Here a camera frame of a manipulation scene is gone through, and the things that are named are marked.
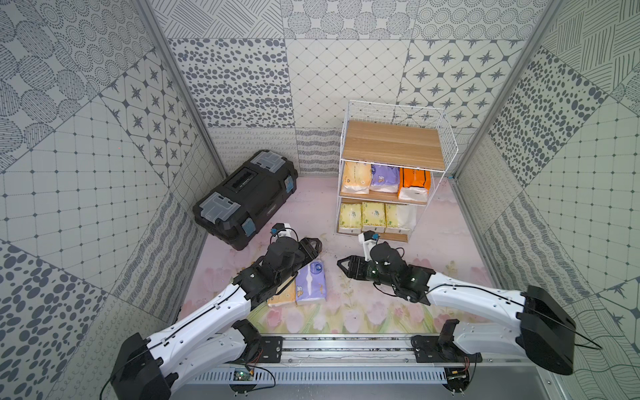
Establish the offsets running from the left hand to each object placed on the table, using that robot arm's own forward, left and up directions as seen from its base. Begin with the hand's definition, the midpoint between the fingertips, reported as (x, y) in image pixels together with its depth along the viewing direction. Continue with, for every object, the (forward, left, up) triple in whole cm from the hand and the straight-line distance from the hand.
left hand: (317, 238), depth 76 cm
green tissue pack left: (+19, -12, -15) cm, 27 cm away
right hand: (-5, -8, -8) cm, 13 cm away
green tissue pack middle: (+19, -21, -15) cm, 32 cm away
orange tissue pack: (+13, -30, +11) cm, 34 cm away
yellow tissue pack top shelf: (-13, +10, -16) cm, 23 cm away
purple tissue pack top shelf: (-8, +3, -15) cm, 17 cm away
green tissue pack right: (+19, -32, -15) cm, 40 cm away
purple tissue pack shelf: (+19, -22, +8) cm, 30 cm away
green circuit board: (-33, +22, -22) cm, 46 cm away
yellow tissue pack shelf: (+18, -12, +9) cm, 24 cm away
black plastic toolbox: (+12, +31, -2) cm, 33 cm away
